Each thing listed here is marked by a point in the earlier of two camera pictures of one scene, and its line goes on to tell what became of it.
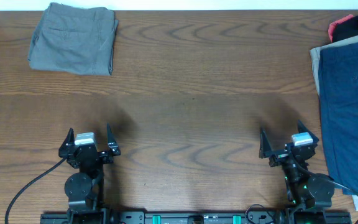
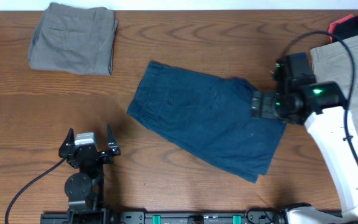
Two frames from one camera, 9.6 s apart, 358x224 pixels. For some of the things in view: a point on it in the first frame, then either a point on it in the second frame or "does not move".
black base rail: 123,217 does not move
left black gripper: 107,158 does not move
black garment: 353,26 does not move
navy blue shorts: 348,78 → 210,116
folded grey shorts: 74,39 does not move
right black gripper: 265,151 → 266,96
